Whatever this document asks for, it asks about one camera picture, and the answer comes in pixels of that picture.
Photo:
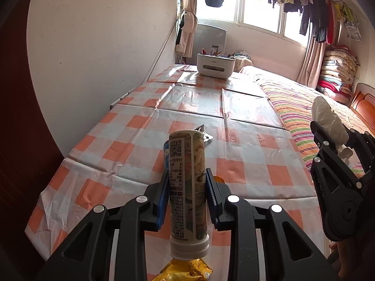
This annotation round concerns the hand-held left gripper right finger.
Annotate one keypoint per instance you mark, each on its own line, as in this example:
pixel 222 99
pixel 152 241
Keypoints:
pixel 212 200

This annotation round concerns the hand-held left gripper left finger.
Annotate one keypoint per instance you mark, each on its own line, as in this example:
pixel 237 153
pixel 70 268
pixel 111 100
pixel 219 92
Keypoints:
pixel 164 200

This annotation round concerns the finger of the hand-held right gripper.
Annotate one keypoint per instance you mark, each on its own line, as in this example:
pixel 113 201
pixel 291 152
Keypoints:
pixel 363 149
pixel 325 164

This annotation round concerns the printed bottle with white cap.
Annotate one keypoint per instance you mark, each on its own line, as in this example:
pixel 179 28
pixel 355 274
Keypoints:
pixel 187 187

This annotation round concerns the white plastic bag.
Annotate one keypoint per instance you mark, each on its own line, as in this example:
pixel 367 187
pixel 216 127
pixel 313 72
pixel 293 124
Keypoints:
pixel 328 120

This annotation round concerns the person's right hand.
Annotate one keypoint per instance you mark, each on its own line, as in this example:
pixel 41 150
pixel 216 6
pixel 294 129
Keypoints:
pixel 341 257

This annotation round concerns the wooden headboard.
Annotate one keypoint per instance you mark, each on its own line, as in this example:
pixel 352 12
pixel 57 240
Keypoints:
pixel 364 99

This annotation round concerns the bed with striped sheet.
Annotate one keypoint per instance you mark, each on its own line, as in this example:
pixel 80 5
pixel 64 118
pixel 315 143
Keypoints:
pixel 293 105

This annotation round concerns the yellow snack packet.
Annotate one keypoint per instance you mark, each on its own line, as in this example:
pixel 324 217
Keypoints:
pixel 187 272

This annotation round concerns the stack of folded quilts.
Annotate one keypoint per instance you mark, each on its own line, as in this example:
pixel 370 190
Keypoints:
pixel 337 73

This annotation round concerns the floral hanging cloth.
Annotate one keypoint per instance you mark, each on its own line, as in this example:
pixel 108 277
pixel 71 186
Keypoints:
pixel 353 26

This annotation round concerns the pile of patterned cloth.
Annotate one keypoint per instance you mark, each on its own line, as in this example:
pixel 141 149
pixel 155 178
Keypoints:
pixel 243 60

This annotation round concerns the white desk organizer with pens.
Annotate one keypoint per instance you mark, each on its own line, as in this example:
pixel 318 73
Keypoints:
pixel 215 67

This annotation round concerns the row of hanging clothes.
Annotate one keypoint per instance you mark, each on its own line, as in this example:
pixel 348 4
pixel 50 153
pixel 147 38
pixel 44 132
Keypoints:
pixel 319 14

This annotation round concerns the white floor appliance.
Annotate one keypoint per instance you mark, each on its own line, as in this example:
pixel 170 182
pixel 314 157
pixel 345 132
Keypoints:
pixel 209 38

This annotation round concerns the window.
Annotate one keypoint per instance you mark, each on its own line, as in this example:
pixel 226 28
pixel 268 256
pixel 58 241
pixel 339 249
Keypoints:
pixel 260 8

